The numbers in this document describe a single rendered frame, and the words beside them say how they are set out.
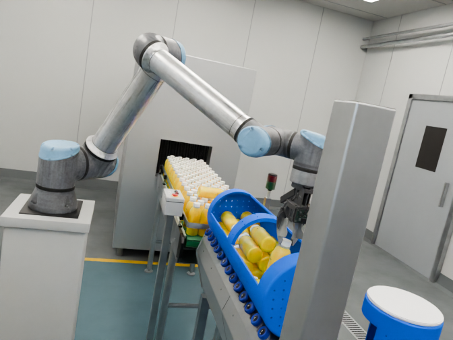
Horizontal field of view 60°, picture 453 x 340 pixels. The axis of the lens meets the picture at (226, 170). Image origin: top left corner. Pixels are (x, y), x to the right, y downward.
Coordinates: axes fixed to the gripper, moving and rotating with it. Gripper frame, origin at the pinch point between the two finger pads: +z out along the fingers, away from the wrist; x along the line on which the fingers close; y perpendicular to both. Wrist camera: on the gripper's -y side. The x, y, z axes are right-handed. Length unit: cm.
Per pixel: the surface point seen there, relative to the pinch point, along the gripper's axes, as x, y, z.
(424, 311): 61, 4, 20
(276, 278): -5.5, 10.7, 8.7
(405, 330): 49, 10, 25
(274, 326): -2.5, 10.8, 24.9
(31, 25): -191, -496, -86
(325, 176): -31, 67, -33
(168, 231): -22, -100, 38
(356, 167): -29, 70, -36
